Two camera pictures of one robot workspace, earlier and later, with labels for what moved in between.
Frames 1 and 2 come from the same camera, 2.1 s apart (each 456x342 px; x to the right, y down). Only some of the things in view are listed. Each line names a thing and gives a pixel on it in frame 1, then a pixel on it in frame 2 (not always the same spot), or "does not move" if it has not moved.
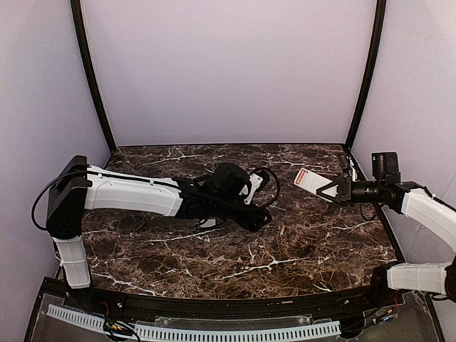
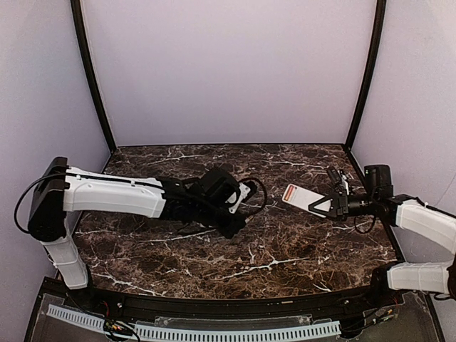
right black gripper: [343, 191] → [339, 205]
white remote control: [311, 182] → [301, 198]
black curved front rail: [325, 305] does not move
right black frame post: [374, 55] does not move
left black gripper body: [257, 219] → [232, 226]
